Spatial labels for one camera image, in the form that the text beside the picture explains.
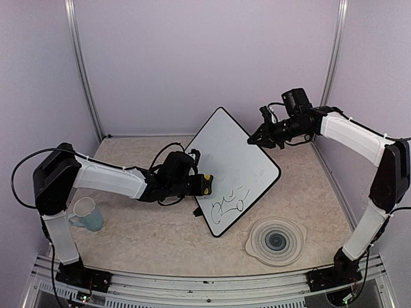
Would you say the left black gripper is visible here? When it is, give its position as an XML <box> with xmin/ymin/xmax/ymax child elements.
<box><xmin>169</xmin><ymin>175</ymin><xmax>210</xmax><ymax>198</ymax></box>

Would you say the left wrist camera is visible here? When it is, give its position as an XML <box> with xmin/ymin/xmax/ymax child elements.
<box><xmin>158</xmin><ymin>149</ymin><xmax>200</xmax><ymax>180</ymax></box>

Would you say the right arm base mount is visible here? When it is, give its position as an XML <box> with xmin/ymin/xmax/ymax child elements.
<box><xmin>306</xmin><ymin>267</ymin><xmax>363</xmax><ymax>292</ymax></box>

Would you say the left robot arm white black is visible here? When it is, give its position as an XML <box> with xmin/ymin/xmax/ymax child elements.
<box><xmin>33</xmin><ymin>142</ymin><xmax>213</xmax><ymax>286</ymax></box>

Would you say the left aluminium corner post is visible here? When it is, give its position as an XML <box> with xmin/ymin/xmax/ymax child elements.
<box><xmin>64</xmin><ymin>0</ymin><xmax>105</xmax><ymax>142</ymax></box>

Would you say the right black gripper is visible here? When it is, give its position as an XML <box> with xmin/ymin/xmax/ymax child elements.
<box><xmin>247</xmin><ymin>115</ymin><xmax>310</xmax><ymax>149</ymax></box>

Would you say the right aluminium corner post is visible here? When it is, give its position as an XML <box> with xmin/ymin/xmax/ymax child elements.
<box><xmin>320</xmin><ymin>0</ymin><xmax>349</xmax><ymax>106</ymax></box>

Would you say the aluminium corner post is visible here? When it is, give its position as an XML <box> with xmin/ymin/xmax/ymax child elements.
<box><xmin>64</xmin><ymin>0</ymin><xmax>105</xmax><ymax>142</ymax></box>
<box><xmin>320</xmin><ymin>0</ymin><xmax>349</xmax><ymax>106</ymax></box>

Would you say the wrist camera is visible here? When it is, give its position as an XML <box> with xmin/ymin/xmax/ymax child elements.
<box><xmin>259</xmin><ymin>106</ymin><xmax>278</xmax><ymax>124</ymax></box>
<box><xmin>158</xmin><ymin>149</ymin><xmax>200</xmax><ymax>180</ymax></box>

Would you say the yellow black sponge eraser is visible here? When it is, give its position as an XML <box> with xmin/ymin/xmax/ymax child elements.
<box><xmin>202</xmin><ymin>175</ymin><xmax>214</xmax><ymax>196</ymax></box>

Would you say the aluminium front rail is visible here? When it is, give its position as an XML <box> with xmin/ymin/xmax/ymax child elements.
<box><xmin>30</xmin><ymin>256</ymin><xmax>386</xmax><ymax>308</ymax></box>

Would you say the white whiteboard black frame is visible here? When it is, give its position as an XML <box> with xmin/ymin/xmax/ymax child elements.
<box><xmin>186</xmin><ymin>107</ymin><xmax>281</xmax><ymax>237</ymax></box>

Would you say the clear plate spiral pattern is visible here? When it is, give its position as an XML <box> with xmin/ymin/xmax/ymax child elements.
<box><xmin>245</xmin><ymin>216</ymin><xmax>307</xmax><ymax>267</ymax></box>

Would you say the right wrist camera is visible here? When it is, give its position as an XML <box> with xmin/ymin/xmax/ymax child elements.
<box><xmin>259</xmin><ymin>106</ymin><xmax>278</xmax><ymax>124</ymax></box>

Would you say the light blue mug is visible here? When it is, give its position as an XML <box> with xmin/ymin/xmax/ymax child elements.
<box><xmin>68</xmin><ymin>197</ymin><xmax>104</xmax><ymax>232</ymax></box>

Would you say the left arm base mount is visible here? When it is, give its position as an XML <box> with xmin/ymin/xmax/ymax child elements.
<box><xmin>56</xmin><ymin>262</ymin><xmax>112</xmax><ymax>293</ymax></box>

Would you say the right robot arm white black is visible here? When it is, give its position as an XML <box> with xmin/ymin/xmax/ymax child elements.
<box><xmin>247</xmin><ymin>106</ymin><xmax>410</xmax><ymax>285</ymax></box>

